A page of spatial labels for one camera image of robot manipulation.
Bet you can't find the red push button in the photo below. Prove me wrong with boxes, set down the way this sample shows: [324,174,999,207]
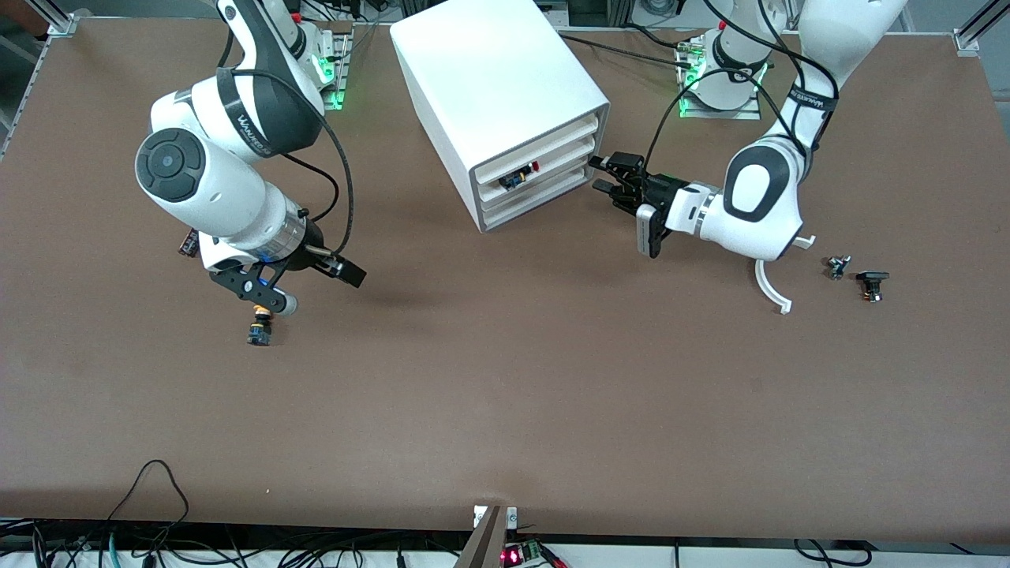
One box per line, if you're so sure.
[499,160,542,191]

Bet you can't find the white curved plastic arc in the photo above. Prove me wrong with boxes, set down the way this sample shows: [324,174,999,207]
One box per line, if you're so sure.
[754,235,817,316]

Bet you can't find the circuit board with red light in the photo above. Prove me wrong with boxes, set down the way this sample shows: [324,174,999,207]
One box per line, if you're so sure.
[501,540,547,567]

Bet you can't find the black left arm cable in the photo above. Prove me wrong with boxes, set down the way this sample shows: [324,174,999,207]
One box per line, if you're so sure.
[643,0,839,182]

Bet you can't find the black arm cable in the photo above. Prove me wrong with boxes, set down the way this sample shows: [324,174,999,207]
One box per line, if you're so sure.
[643,0,839,182]
[217,67,354,273]

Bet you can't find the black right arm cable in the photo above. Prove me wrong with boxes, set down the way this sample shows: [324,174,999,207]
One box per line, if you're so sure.
[217,67,354,273]

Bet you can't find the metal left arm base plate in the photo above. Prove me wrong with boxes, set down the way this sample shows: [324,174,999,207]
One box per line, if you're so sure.
[679,35,762,121]

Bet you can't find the black cable behind cabinet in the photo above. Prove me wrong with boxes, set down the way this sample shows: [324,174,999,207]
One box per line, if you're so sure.
[552,32,695,72]

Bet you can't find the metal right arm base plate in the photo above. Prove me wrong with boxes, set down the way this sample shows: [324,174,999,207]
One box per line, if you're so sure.
[316,32,352,110]

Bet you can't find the black switch component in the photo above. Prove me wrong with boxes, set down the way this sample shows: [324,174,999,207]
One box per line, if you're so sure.
[856,270,891,304]

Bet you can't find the black looped cable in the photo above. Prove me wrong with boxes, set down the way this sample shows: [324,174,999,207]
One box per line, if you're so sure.
[105,460,191,545]

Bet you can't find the tangled black cables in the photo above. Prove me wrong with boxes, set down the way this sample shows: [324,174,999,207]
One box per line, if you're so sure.
[0,517,474,568]

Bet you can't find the grey angled post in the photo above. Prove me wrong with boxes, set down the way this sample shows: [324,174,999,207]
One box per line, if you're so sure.
[454,505,507,568]

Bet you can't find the aluminium frame profile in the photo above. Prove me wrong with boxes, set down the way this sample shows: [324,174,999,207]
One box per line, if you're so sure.
[0,0,81,159]
[953,0,1010,53]

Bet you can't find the black curled cable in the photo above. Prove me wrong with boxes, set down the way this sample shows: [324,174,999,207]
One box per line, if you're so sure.
[793,539,870,568]

